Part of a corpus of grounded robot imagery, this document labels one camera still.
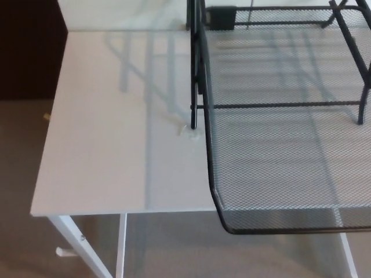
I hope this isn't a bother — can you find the black mesh tray layer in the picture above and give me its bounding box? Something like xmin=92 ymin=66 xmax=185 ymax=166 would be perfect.
xmin=199 ymin=5 xmax=371 ymax=236

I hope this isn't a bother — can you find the clear tape residue blob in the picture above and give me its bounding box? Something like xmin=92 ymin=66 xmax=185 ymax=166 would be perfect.
xmin=174 ymin=122 xmax=204 ymax=143

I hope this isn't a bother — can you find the black rectangular block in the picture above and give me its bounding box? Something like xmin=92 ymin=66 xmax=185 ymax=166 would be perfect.
xmin=208 ymin=6 xmax=236 ymax=31

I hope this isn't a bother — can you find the dark brown cabinet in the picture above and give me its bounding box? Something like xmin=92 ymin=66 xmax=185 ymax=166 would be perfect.
xmin=0 ymin=0 xmax=69 ymax=101

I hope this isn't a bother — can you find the white metal table frame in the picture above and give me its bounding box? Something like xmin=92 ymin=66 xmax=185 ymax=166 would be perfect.
xmin=48 ymin=213 xmax=359 ymax=278

